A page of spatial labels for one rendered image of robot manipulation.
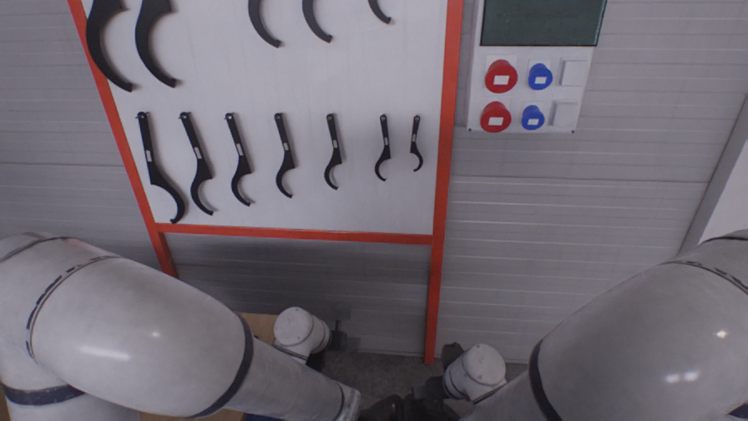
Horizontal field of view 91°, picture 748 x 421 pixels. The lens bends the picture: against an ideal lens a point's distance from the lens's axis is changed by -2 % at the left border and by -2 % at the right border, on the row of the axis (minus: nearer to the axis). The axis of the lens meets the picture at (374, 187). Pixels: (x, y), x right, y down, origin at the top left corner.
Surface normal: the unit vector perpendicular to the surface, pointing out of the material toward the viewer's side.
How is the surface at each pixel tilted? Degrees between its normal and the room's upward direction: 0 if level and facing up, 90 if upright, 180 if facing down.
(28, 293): 35
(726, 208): 90
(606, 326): 47
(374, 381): 0
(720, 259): 15
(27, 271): 22
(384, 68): 90
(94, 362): 67
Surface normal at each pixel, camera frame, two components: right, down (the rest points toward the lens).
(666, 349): -0.46, -0.34
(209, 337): 0.86, -0.32
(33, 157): -0.11, 0.46
